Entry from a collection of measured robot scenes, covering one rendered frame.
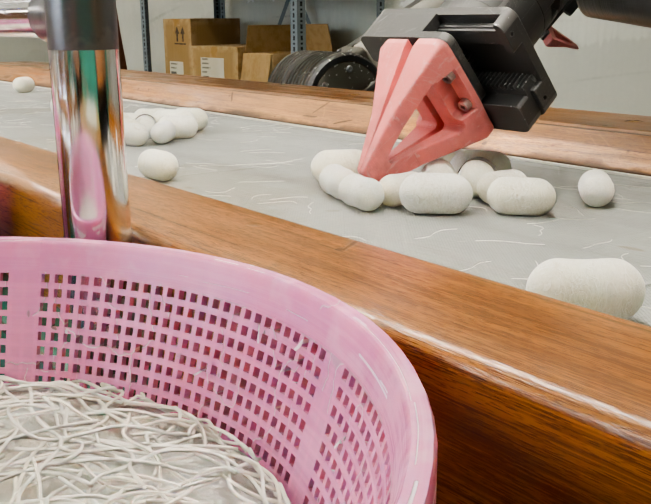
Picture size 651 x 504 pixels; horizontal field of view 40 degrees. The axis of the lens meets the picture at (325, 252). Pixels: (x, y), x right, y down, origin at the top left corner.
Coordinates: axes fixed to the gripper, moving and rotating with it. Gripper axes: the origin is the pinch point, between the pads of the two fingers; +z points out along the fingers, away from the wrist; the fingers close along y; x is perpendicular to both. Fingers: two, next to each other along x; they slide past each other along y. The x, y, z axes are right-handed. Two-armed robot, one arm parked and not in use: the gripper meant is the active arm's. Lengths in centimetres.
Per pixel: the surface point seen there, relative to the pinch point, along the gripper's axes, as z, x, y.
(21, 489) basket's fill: 21.0, -15.2, 17.2
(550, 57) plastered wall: -151, 138, -148
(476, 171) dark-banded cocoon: -3.4, 3.3, 3.1
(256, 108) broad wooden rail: -13.8, 13.4, -40.2
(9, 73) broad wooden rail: -15, 14, -116
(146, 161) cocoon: 5.3, -3.7, -14.3
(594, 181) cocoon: -5.5, 5.3, 8.7
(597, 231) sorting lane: -1.5, 3.8, 11.8
